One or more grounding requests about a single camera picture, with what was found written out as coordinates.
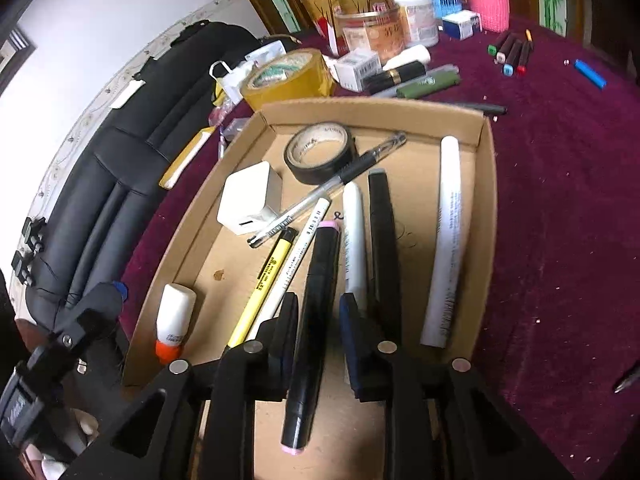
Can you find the black marker green cap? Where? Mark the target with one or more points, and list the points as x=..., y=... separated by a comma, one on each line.
x=502, y=42

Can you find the green marker pen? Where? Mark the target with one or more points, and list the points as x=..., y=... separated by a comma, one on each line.
x=430, y=85

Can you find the black marker red cap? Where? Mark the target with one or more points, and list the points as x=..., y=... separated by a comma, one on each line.
x=524, y=57

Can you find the blue lighter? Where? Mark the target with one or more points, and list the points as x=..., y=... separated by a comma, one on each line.
x=590, y=72

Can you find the brown bamboo-print canister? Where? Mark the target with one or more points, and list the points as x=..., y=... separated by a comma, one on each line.
x=320, y=15

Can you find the black rectangular stick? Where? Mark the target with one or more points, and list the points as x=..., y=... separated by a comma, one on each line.
x=382, y=240

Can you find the yellow pen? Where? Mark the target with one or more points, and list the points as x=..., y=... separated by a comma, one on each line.
x=262, y=285

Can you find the black electrical tape roll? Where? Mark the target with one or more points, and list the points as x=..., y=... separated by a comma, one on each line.
x=300, y=167

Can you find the silver pen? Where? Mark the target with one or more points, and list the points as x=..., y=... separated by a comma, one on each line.
x=629, y=379

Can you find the white wall charger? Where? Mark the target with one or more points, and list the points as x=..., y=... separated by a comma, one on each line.
x=245, y=195

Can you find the person's left hand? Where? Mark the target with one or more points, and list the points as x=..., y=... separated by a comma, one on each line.
x=47, y=467

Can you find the white foil pouch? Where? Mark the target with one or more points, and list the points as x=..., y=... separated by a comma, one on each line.
x=270, y=54

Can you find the thin black pen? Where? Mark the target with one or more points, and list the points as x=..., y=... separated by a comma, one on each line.
x=485, y=108

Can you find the short white cylinder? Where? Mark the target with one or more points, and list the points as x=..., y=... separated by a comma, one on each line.
x=412, y=55

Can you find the white paper tag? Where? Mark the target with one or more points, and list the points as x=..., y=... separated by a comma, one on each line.
x=127, y=94

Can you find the white paper bag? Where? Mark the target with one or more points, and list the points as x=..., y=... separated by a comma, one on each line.
x=232, y=82

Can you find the clear plastic bag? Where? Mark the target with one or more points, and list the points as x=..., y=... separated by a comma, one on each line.
x=220, y=112

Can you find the shallow cardboard box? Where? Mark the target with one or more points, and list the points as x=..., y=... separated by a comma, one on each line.
x=240, y=260

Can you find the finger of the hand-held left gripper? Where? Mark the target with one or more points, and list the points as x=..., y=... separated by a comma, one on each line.
x=90, y=310

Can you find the clear black gel pen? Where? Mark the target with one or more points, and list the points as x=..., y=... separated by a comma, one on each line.
x=350, y=170

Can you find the long white tube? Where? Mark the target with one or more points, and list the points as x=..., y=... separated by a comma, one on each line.
x=445, y=240

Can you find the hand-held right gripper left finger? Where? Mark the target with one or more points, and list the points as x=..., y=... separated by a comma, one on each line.
x=280, y=350

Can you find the brown packing tape roll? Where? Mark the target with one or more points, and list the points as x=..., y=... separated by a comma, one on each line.
x=310, y=82

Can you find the white plastic jar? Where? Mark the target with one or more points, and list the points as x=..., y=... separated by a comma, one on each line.
x=417, y=10

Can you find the white bottle orange cap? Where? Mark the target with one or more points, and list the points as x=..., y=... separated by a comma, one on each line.
x=175, y=310

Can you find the white marker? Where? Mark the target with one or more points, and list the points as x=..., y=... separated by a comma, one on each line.
x=354, y=235

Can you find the black marker grey cap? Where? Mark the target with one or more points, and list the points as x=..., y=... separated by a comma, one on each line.
x=509, y=50

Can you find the dark picture frame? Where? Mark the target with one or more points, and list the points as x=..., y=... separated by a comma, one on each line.
x=12, y=50

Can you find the black lipstick tube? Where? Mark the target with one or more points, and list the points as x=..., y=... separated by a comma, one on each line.
x=395, y=76

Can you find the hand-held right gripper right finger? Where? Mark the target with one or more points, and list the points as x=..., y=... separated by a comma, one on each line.
x=352, y=345

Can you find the clear jar tan label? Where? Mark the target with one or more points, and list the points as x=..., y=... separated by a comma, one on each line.
x=372, y=32

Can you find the slim white pen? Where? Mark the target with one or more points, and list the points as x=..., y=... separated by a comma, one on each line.
x=305, y=240

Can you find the maroon tablecloth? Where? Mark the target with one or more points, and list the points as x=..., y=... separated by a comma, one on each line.
x=550, y=210

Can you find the yellow cardboard box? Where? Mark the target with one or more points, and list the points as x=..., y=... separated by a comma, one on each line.
x=185, y=160

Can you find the small white barcode box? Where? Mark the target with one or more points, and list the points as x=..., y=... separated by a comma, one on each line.
x=352, y=72

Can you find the black binder clip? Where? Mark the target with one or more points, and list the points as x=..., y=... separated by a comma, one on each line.
x=32, y=232
x=22, y=267

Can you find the black marker blue cap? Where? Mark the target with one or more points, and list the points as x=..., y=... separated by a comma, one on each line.
x=515, y=57

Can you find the small white blue box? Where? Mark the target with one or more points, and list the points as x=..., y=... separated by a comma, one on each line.
x=462, y=24

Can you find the black marker pink ends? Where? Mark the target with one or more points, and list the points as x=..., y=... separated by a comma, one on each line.
x=312, y=320

